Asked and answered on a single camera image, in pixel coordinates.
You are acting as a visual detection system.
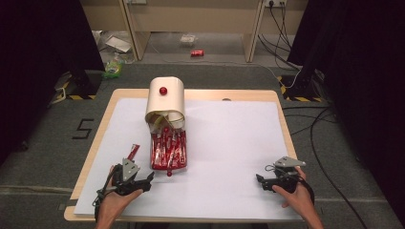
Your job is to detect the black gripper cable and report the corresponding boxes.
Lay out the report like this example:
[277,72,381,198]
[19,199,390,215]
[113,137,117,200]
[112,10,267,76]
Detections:
[92,177,119,222]
[295,175,316,206]

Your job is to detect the black stand base striped tape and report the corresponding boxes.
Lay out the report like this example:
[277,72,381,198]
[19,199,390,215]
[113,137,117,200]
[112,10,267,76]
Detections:
[52,70,103,101]
[276,74,329,103]

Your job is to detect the pile of red stick packets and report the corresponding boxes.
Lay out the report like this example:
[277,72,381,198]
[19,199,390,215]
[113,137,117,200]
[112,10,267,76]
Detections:
[151,126,187,170]

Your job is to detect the white flat box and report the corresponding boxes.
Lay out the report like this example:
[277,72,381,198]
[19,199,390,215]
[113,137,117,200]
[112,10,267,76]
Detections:
[104,34,133,53]

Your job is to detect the black floor cable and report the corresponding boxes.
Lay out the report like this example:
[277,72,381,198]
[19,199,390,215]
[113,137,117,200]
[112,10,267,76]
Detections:
[281,105,371,229]

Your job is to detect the person's right hand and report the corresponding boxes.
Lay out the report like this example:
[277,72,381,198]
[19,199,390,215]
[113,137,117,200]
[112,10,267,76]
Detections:
[271,166,315,221]

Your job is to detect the black cables from socket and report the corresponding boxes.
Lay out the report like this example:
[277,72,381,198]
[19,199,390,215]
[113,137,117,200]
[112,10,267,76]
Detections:
[257,2,304,72]

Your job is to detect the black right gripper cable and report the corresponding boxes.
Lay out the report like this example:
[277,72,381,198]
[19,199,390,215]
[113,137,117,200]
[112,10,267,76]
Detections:
[295,175,316,206]

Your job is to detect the beige wooden desk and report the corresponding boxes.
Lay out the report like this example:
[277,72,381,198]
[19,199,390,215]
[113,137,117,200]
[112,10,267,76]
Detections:
[79,0,309,64]

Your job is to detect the wall power socket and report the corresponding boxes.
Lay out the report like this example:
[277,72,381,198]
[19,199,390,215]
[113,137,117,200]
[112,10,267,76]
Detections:
[264,0,288,9]

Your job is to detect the green plastic bag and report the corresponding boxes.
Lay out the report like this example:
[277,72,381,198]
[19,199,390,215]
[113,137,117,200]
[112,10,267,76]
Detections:
[101,52,126,80]

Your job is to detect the black curtain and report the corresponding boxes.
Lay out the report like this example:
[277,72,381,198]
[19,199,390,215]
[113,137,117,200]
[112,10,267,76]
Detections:
[0,0,106,167]
[287,0,405,219]

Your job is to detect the clear plastic packet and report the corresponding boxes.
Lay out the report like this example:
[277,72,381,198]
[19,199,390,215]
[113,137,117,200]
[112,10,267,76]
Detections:
[179,33,199,49]

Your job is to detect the person's left hand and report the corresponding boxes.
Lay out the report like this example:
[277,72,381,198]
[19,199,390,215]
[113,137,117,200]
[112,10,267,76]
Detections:
[100,164,145,220]

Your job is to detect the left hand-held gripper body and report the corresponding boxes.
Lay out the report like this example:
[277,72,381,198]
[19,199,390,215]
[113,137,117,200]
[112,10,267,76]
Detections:
[110,157,145,197]

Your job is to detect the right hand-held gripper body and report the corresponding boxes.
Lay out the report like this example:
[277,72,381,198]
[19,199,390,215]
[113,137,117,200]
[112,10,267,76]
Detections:
[265,156,308,195]

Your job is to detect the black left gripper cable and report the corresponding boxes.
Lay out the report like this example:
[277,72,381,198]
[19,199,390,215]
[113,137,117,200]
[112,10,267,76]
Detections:
[92,177,119,222]

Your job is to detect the cream storage box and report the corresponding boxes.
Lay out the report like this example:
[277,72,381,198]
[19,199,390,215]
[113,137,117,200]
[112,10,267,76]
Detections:
[144,75,186,131]

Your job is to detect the single red stick sachet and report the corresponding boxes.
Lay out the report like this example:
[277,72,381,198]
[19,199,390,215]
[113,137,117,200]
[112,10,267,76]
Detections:
[127,143,141,162]

